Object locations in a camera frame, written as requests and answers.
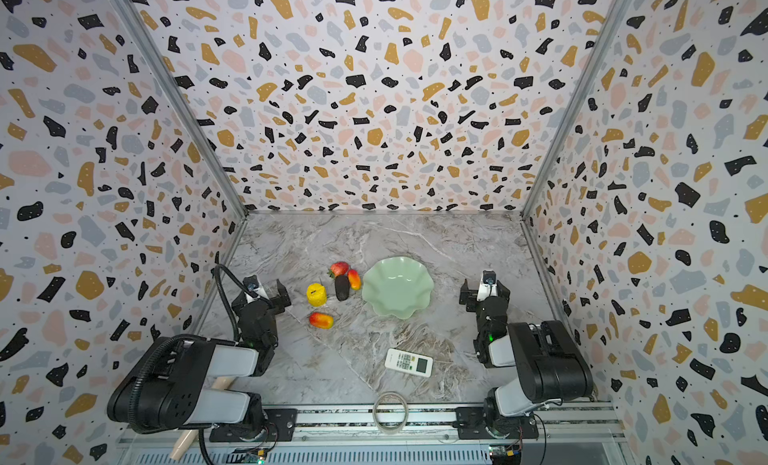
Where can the white remote control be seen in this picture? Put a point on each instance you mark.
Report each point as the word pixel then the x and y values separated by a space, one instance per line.
pixel 409 363

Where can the red orange fake mango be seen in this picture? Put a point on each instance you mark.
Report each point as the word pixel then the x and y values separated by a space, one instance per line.
pixel 321 320

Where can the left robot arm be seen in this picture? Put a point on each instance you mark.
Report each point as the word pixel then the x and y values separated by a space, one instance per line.
pixel 169 388

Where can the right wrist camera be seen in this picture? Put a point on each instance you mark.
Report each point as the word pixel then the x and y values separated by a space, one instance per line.
pixel 488 286

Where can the light green scalloped fruit bowl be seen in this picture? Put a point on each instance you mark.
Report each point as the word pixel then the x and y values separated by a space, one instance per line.
pixel 397 287

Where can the yellow fake bell pepper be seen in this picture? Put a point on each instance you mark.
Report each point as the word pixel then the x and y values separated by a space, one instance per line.
pixel 316 295

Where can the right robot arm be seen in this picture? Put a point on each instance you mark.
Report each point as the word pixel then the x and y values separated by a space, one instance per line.
pixel 549 367

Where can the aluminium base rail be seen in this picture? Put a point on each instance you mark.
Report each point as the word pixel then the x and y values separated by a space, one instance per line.
pixel 580 432

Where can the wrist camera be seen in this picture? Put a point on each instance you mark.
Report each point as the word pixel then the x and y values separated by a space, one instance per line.
pixel 254 288
pixel 488 286

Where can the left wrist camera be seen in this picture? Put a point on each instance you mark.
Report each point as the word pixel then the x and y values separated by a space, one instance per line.
pixel 254 288

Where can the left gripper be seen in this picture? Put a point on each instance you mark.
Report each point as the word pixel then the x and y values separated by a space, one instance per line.
pixel 275 306

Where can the red fake apple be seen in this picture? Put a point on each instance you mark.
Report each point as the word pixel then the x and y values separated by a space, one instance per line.
pixel 338 269

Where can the dark fake avocado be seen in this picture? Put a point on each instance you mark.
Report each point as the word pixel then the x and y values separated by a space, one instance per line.
pixel 342 287

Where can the red yellow fake mango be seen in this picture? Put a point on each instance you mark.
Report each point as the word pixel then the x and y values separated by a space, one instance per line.
pixel 354 279

